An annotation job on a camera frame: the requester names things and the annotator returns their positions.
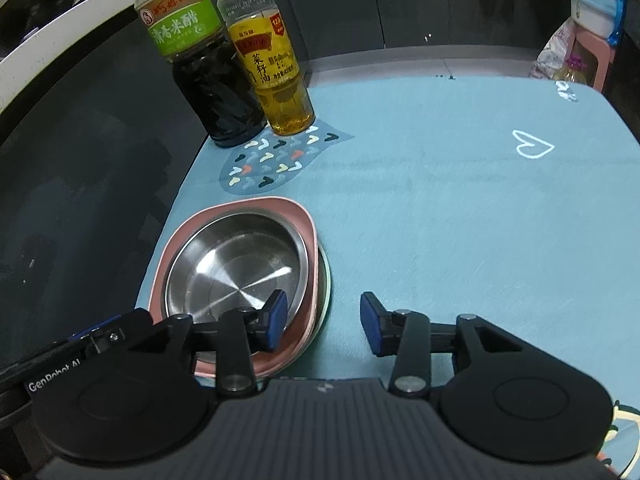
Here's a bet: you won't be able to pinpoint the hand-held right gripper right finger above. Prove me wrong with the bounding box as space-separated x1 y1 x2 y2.
360 291 523 396

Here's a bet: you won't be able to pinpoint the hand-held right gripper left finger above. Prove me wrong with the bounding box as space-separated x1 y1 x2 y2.
150 290 288 393

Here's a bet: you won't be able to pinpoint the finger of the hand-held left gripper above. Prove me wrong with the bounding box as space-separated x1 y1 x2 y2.
72 309 153 356

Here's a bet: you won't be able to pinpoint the green round plate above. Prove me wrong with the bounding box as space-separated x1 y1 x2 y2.
280 247 332 376

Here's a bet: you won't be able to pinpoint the stainless steel bowl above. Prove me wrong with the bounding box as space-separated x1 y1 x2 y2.
164 212 311 333

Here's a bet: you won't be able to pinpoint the pink square plate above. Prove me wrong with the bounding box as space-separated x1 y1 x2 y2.
148 198 321 378

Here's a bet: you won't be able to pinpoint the blue printed tablecloth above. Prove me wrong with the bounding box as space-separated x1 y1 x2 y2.
135 77 640 466

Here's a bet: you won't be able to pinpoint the black kitchen cabinets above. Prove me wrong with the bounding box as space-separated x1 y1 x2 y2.
0 0 576 376

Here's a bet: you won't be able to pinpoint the cooking oil bottle yellow label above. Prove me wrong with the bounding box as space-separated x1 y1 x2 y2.
212 0 317 137

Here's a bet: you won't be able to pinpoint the dark vinegar bottle green label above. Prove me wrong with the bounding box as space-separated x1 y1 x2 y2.
131 0 267 148

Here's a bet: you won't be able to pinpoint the white kitchen countertop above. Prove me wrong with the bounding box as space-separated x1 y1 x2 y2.
0 0 146 111

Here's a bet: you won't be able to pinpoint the yellow oil bottle purple cap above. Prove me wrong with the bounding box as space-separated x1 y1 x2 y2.
554 55 590 86

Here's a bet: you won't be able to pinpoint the floral cloth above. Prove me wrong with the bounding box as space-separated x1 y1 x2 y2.
530 16 576 81

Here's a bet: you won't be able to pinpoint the pink plastic stool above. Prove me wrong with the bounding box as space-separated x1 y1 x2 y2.
574 29 617 92

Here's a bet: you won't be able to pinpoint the white container with blue lid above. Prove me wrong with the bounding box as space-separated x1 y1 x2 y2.
568 0 623 37

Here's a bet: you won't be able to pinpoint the blue hanging tool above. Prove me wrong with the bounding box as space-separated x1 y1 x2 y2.
607 0 640 47

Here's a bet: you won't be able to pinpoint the black wok with wooden handle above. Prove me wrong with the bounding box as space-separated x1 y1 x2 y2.
0 0 90 58

